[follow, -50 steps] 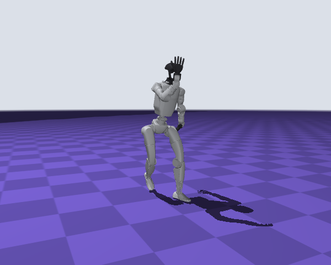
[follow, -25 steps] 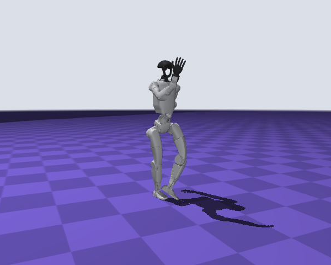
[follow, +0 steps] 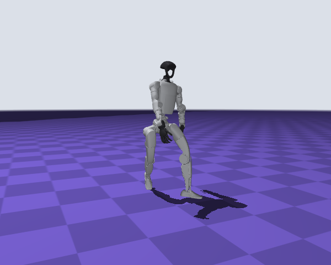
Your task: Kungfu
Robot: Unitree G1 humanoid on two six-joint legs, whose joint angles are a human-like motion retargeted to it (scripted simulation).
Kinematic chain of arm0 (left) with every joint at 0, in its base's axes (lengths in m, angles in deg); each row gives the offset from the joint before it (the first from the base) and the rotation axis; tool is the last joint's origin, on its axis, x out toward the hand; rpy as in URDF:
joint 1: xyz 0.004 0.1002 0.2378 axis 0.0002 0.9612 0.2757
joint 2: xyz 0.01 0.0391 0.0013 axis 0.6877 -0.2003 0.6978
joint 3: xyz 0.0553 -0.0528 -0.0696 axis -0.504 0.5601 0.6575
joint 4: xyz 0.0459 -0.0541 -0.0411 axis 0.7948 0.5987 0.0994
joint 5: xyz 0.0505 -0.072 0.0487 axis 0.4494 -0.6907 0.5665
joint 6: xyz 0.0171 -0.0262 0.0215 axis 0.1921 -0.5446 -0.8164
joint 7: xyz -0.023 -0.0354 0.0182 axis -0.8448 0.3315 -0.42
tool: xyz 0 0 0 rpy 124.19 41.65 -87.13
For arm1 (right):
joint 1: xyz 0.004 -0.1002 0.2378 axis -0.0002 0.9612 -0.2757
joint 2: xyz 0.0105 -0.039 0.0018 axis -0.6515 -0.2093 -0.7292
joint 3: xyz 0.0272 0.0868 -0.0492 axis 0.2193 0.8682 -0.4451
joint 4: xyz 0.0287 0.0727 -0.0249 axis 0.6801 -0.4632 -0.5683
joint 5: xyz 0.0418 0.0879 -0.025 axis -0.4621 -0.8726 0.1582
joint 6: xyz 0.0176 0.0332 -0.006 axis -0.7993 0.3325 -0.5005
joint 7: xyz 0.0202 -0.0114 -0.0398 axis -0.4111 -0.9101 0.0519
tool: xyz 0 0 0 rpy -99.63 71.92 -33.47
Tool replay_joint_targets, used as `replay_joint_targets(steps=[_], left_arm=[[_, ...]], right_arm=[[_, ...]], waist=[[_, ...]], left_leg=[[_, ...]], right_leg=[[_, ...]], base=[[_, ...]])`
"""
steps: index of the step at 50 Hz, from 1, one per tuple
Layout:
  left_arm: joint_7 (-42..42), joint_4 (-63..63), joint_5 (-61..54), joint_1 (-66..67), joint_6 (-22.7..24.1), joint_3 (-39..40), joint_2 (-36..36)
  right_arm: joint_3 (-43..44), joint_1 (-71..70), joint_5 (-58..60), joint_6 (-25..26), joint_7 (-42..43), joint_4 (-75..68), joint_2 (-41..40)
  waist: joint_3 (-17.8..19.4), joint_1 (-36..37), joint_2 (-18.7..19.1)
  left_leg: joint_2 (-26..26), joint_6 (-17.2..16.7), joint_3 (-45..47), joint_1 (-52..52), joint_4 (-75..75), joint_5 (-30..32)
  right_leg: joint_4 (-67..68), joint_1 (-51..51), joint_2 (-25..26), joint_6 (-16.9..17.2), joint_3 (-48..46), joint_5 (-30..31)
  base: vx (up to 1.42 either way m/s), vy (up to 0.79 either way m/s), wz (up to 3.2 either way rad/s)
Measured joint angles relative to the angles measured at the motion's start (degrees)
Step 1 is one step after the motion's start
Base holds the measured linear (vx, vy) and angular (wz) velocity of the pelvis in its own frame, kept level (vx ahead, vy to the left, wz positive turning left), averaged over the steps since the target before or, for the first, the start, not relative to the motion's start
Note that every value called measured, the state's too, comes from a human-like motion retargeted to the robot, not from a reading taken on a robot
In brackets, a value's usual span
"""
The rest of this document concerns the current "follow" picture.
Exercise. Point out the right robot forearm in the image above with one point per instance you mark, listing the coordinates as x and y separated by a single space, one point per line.
158 112

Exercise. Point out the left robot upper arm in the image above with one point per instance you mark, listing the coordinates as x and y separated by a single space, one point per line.
180 106

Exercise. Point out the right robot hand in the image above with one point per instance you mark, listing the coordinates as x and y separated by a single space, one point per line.
163 133

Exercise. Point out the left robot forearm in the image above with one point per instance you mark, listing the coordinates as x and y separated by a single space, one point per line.
181 118

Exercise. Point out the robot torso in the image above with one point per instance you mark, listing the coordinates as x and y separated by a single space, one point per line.
167 95

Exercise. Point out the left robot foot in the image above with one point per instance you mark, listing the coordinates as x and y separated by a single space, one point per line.
190 194

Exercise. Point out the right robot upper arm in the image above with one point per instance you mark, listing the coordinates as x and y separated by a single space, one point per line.
154 86

